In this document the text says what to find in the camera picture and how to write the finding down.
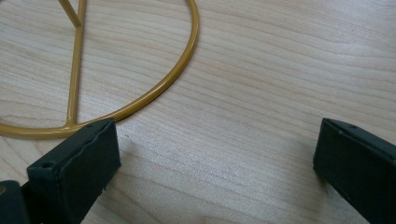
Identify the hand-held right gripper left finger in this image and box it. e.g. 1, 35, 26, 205
21, 118, 121, 224

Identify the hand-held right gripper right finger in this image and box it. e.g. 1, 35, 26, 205
313, 118, 396, 224

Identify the gold metal wire rack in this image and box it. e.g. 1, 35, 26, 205
0, 0, 200, 140

